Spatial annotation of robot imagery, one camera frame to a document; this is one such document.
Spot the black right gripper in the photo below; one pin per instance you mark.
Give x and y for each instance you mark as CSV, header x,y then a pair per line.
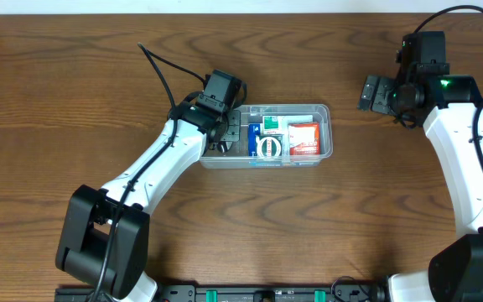
x,y
376,95

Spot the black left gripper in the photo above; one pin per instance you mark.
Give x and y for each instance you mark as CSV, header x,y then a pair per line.
x,y
236,134

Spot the blue fever patch box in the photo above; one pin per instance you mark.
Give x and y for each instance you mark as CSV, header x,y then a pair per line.
x,y
285,159

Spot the clear plastic container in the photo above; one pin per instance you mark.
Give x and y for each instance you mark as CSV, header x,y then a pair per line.
x,y
237,156

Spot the green white medicine box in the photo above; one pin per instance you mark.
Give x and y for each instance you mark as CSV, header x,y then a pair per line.
x,y
278,125

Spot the green Zam-Buk tin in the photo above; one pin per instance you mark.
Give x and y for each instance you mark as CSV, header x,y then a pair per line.
x,y
269,146

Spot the red white medicine box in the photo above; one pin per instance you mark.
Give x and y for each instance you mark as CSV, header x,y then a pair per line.
x,y
304,139

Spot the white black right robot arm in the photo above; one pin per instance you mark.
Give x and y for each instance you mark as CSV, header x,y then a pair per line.
x,y
456,273

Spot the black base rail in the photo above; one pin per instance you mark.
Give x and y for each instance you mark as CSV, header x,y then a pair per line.
x,y
342,291

